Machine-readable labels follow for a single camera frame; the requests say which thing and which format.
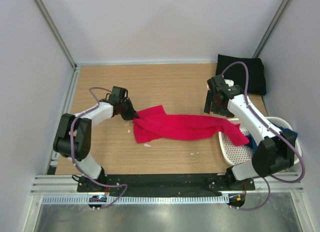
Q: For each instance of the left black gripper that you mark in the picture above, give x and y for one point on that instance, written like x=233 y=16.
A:
x=132 y=113

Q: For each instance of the left aluminium corner post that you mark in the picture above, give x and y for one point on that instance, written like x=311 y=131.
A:
x=56 y=34

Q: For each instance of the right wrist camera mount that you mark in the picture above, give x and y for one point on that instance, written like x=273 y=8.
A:
x=229 y=82

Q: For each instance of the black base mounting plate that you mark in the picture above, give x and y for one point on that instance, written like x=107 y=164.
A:
x=153 y=185

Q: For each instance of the blue t shirt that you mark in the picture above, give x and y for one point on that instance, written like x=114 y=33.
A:
x=253 y=145

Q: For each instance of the white plastic laundry basket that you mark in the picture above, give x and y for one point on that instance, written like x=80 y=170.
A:
x=235 y=155

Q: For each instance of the right aluminium corner post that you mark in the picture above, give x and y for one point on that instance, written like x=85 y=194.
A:
x=280 y=11

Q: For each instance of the folded black t shirt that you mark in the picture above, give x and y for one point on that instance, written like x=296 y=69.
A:
x=237 y=73

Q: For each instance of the aluminium front rail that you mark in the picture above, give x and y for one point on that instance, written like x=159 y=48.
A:
x=64 y=184

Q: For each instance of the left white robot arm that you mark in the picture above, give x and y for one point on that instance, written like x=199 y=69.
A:
x=73 y=137

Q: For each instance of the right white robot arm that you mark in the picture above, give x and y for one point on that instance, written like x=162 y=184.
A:
x=275 y=150

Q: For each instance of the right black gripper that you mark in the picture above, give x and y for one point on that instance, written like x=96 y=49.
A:
x=210 y=98

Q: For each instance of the white slotted cable duct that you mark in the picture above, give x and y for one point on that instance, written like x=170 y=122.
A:
x=90 y=199

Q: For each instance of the red t shirt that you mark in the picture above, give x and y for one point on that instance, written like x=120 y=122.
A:
x=154 y=123

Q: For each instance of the aluminium corner post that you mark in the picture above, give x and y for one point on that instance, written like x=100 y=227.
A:
x=56 y=34
x=280 y=11

